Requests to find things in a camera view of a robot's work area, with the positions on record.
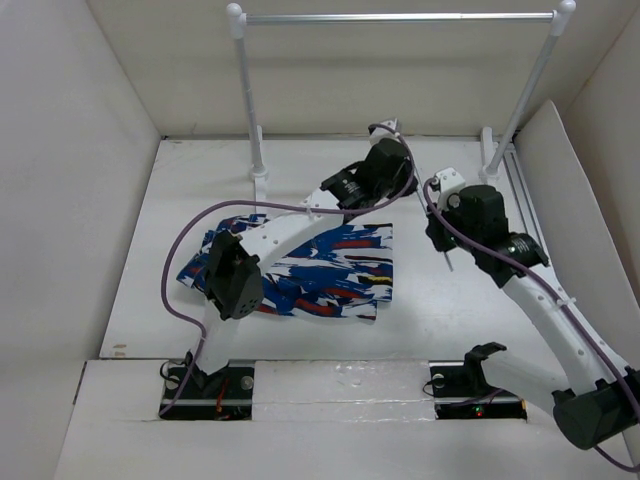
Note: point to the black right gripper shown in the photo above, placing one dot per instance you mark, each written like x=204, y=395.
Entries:
x=433, y=231

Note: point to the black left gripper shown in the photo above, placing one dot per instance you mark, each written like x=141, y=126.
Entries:
x=406, y=175

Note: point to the blue patterned trousers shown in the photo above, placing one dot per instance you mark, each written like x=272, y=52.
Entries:
x=341, y=273

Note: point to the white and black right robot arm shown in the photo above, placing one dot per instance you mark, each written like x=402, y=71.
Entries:
x=597, y=395

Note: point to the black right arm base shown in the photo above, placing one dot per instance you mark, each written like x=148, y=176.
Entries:
x=460, y=394

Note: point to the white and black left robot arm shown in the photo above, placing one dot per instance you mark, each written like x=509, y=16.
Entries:
x=237, y=263

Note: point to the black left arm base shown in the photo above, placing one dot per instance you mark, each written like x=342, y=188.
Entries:
x=226, y=395

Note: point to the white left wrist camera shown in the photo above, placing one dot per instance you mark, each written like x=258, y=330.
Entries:
x=386, y=129

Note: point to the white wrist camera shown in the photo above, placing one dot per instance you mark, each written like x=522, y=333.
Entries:
x=386, y=129
x=445, y=183

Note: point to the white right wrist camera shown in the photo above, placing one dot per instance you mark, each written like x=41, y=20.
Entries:
x=445, y=183

